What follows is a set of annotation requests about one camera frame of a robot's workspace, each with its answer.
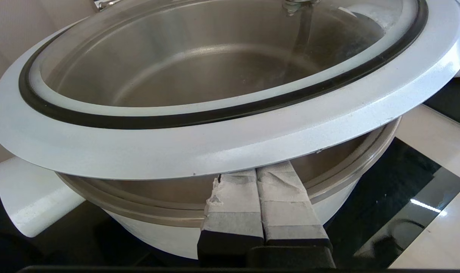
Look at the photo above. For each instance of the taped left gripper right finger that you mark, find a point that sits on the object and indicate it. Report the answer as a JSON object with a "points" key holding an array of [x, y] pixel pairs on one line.
{"points": [[287, 204]]}

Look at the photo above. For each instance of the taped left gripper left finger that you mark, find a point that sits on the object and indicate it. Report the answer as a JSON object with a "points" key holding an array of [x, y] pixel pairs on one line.
{"points": [[233, 204]]}

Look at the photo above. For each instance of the glass lid with white rim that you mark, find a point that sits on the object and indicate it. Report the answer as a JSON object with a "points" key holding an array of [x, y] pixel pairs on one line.
{"points": [[215, 144]]}

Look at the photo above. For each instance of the black glass cooktop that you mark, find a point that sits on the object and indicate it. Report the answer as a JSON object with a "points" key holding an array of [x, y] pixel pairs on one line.
{"points": [[385, 197], [453, 102]]}

